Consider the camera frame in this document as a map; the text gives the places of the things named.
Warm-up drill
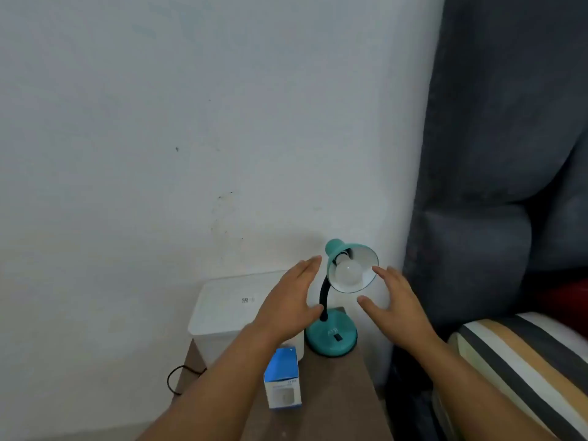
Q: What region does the person's right hand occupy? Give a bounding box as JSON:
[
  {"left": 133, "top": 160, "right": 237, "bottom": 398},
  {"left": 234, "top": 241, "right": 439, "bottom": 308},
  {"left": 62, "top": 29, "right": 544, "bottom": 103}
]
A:
[{"left": 356, "top": 265, "right": 443, "bottom": 354}]

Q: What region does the person's left hand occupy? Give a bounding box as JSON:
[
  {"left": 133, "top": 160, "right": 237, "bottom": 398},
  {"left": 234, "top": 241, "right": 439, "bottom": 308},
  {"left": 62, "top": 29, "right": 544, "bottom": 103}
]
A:
[{"left": 250, "top": 255, "right": 325, "bottom": 349}]

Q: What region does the teal desk lamp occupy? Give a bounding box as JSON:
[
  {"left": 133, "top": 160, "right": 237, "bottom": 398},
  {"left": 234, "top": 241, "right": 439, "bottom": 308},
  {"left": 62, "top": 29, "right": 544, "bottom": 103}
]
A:
[{"left": 304, "top": 238, "right": 380, "bottom": 359}]

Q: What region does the blue and white bulb box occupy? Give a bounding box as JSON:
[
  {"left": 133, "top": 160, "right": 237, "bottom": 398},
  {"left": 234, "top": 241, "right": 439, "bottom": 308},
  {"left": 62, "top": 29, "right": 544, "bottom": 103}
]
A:
[{"left": 263, "top": 346, "right": 303, "bottom": 410}]

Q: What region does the white storage box lid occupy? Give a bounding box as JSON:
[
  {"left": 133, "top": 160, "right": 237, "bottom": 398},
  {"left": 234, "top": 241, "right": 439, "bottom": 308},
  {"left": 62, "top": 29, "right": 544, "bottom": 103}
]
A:
[{"left": 187, "top": 269, "right": 304, "bottom": 341}]

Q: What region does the white light bulb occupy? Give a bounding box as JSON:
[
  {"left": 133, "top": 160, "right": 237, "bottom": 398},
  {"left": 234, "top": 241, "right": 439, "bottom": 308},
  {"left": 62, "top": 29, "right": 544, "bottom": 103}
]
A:
[{"left": 334, "top": 252, "right": 364, "bottom": 288}]

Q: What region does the person's left forearm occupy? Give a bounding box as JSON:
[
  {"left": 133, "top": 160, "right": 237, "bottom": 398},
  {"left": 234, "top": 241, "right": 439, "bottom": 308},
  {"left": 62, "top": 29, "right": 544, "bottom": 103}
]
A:
[{"left": 137, "top": 325, "right": 288, "bottom": 441}]

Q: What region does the person's right forearm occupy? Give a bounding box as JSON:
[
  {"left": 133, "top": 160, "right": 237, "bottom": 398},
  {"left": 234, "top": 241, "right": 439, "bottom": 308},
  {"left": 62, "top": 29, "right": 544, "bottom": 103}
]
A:
[{"left": 398, "top": 338, "right": 559, "bottom": 441}]

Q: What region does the white plastic storage box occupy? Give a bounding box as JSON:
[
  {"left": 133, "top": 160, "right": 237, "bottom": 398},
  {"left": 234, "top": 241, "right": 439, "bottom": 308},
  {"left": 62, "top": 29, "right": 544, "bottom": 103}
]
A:
[{"left": 190, "top": 333, "right": 306, "bottom": 369}]

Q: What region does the striped bedding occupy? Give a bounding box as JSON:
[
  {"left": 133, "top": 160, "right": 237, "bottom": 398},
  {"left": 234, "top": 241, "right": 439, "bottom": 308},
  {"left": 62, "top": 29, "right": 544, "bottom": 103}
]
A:
[{"left": 431, "top": 312, "right": 588, "bottom": 441}]

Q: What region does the red pillow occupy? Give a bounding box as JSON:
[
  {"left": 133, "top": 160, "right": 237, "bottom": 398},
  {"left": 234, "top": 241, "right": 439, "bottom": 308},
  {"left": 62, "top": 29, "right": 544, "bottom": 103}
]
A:
[{"left": 535, "top": 279, "right": 588, "bottom": 338}]

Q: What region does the grey upholstered headboard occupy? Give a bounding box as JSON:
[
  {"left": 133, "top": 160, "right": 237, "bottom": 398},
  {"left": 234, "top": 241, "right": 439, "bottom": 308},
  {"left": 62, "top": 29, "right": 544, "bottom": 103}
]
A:
[{"left": 385, "top": 0, "right": 588, "bottom": 441}]

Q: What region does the black lamp power cord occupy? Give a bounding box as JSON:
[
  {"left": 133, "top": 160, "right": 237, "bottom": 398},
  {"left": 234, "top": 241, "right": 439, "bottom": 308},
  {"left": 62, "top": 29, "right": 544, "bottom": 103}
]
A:
[{"left": 166, "top": 364, "right": 208, "bottom": 396}]

